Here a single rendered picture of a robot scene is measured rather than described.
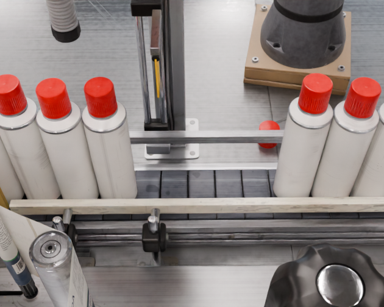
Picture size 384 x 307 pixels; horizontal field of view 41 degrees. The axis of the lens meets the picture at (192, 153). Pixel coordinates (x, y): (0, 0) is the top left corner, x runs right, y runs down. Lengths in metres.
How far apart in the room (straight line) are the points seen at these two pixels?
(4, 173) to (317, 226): 0.41
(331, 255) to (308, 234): 0.39
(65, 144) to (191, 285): 0.23
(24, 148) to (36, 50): 0.44
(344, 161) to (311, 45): 0.31
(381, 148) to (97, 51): 0.59
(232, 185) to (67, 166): 0.23
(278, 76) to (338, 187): 0.31
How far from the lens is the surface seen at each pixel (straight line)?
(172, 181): 0.74
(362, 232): 0.75
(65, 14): 0.64
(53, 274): 0.48
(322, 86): 0.59
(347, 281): 0.34
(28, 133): 0.63
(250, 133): 0.69
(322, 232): 0.74
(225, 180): 0.74
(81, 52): 1.04
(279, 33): 0.93
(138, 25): 0.62
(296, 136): 0.62
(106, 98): 0.57
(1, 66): 1.05
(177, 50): 0.70
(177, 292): 0.65
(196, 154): 0.83
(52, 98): 0.58
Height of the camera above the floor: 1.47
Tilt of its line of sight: 50 degrees down
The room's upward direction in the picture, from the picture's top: straight up
